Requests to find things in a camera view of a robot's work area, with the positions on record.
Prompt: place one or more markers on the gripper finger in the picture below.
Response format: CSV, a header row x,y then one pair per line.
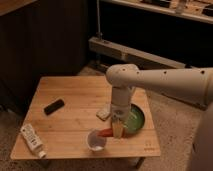
x,y
119,129
112,126

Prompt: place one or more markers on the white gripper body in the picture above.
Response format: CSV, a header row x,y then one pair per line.
x,y
119,112

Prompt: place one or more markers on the red pepper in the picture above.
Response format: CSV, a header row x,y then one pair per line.
x,y
106,133

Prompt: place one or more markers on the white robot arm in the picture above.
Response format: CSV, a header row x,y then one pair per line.
x,y
201,158

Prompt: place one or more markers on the white ceramic cup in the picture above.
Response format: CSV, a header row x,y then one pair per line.
x,y
95,142

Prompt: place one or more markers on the small beige sponge block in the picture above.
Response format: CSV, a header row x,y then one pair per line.
x,y
103,113

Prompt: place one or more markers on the green plate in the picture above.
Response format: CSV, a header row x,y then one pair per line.
x,y
135,120

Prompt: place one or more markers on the wooden low table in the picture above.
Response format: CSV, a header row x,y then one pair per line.
x,y
64,132

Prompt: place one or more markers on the black remote control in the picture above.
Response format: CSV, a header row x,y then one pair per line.
x,y
53,106

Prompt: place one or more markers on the grey metal shelf beam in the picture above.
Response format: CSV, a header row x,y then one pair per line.
x,y
133,53

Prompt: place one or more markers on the vertical metal pole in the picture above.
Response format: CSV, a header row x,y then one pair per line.
x,y
99,34

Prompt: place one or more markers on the white tube with label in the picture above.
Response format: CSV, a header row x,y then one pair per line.
x,y
32,140

